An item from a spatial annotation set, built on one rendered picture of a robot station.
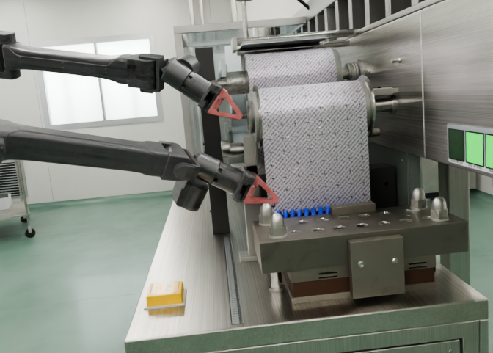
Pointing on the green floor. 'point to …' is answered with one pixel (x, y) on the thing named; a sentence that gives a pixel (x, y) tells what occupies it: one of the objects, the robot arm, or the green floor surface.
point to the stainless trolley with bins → (19, 209)
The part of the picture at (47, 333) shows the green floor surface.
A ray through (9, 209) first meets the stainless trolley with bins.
